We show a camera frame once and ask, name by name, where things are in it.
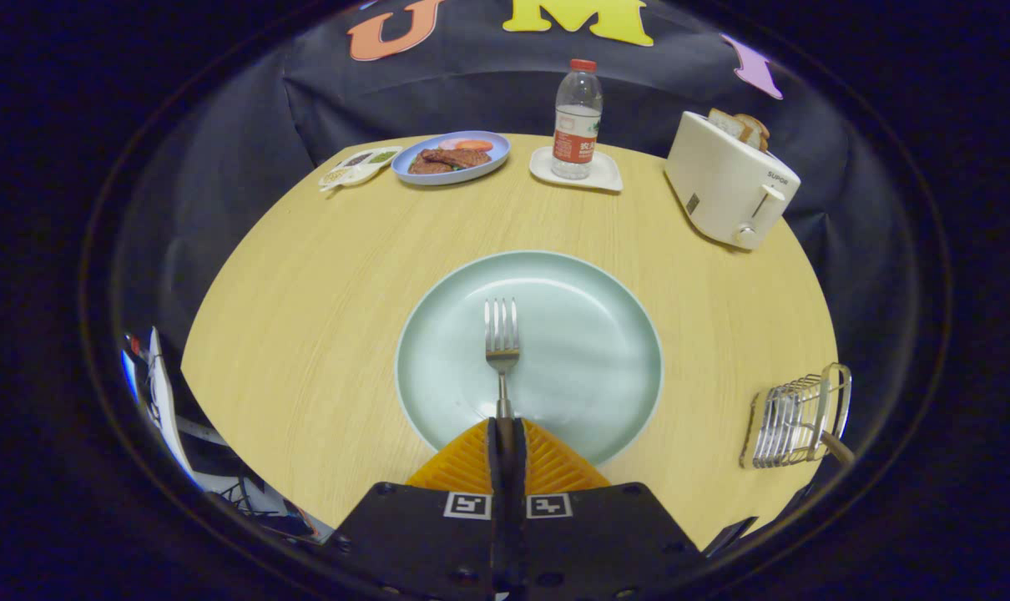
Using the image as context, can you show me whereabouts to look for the toast slice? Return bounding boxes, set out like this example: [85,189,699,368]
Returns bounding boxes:
[708,108,752,143]
[735,114,771,153]

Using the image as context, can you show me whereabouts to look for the blue lit screen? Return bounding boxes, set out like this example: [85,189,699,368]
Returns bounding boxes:
[119,346,143,406]

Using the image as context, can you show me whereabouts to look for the metal wire cutlery rack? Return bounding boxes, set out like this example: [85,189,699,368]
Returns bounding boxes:
[740,362,853,470]

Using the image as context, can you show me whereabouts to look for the clear water bottle red cap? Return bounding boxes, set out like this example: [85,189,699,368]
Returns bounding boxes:
[552,58,603,180]

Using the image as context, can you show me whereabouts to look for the pale green plate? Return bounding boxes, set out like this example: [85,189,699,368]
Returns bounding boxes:
[395,250,664,467]

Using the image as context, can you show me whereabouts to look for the white sauce tray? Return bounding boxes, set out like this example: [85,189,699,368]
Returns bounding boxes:
[319,146,404,192]

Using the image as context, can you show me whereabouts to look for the tangle of dark cables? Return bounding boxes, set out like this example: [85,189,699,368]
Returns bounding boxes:
[209,476,335,543]

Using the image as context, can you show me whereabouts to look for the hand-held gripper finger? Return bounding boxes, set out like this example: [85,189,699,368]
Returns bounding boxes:
[326,417,510,601]
[505,417,706,601]

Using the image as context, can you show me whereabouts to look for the metal fork with brown handle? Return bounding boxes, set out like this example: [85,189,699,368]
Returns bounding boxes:
[484,298,521,468]

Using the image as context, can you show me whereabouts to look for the brown meat slices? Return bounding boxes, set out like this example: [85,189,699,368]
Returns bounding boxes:
[408,147,492,175]

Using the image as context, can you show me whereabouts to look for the white square coaster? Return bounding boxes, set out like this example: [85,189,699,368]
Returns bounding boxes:
[529,146,624,193]

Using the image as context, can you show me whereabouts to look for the black backdrop cloth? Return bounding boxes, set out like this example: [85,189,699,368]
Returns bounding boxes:
[109,0,932,535]

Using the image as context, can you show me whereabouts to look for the white toaster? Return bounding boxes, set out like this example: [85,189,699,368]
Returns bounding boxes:
[664,110,802,251]

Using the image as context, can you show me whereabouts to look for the blue plate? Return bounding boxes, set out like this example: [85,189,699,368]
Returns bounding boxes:
[391,130,512,186]

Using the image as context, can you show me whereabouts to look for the white board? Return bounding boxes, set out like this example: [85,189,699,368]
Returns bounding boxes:
[142,327,201,489]

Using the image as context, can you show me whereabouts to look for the metal spoon with brown handle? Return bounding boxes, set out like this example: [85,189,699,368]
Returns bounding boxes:
[797,422,856,468]

